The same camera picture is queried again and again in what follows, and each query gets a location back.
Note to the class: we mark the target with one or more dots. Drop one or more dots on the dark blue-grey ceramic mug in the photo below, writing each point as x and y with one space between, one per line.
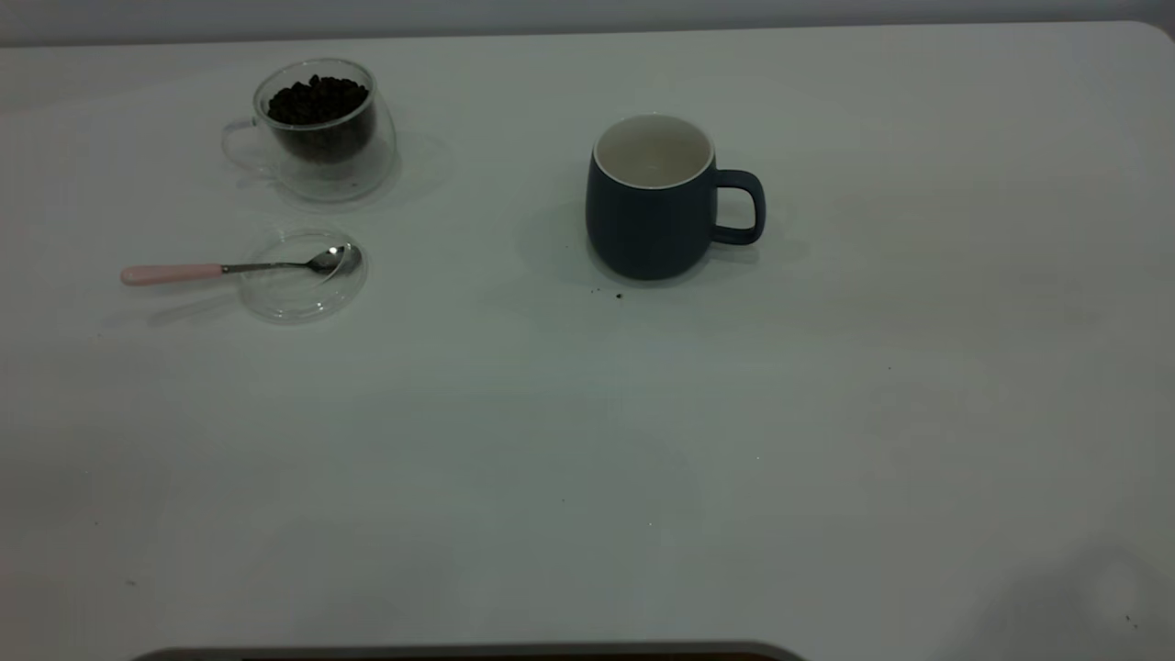
647 229

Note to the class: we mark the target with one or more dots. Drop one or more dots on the double-walled glass cup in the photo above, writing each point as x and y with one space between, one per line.
358 174

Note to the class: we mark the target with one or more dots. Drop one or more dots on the dark coffee beans pile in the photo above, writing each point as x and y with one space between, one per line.
317 103

